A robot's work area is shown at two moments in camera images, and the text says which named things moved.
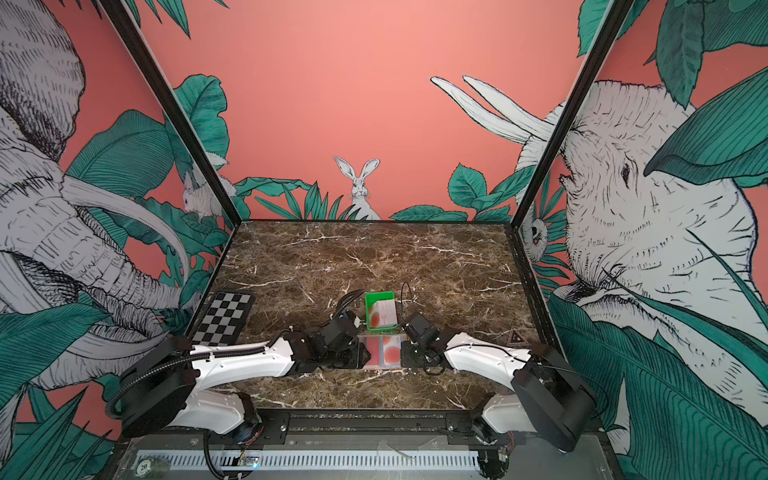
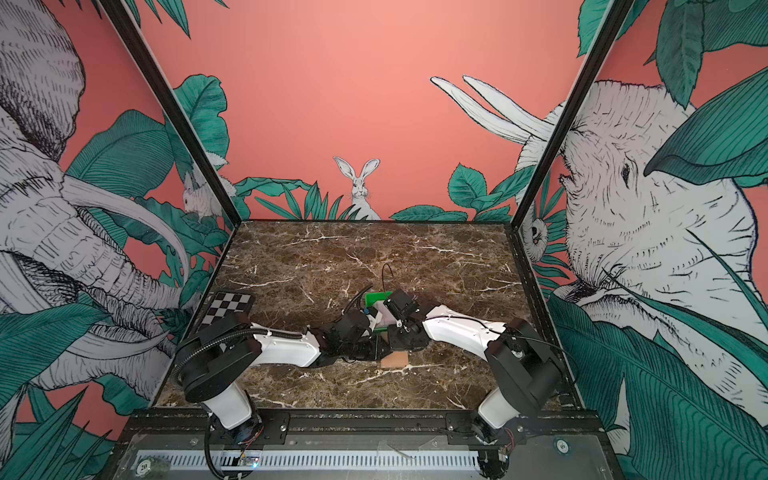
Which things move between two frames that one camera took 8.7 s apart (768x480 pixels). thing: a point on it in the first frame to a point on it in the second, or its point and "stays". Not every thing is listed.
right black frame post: (617, 12) stays
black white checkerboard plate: (224, 319) stays
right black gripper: (406, 358) to (394, 343)
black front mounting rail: (341, 428) stays
